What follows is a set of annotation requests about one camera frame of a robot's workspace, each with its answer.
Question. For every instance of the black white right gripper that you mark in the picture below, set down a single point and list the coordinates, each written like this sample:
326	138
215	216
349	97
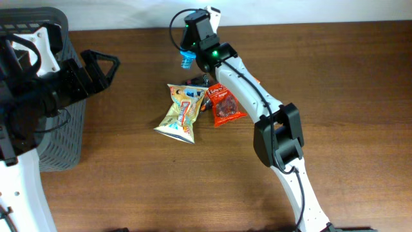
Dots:
199	80

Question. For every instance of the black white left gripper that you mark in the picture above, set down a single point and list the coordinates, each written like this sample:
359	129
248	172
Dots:
77	79

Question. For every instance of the blue mouthwash bottle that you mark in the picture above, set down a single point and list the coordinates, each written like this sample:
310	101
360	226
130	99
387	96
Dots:
187	58

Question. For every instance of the orange red snack bag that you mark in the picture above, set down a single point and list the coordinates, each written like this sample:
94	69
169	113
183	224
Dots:
225	106

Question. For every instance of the beige chips bag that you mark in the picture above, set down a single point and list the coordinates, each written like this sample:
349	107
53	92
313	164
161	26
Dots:
179	120

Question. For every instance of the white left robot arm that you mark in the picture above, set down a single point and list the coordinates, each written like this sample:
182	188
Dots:
23	203

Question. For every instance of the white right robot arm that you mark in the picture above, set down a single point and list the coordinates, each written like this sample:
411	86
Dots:
278	134

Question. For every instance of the dark grey plastic basket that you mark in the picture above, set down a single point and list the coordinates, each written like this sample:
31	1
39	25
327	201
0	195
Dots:
60	149

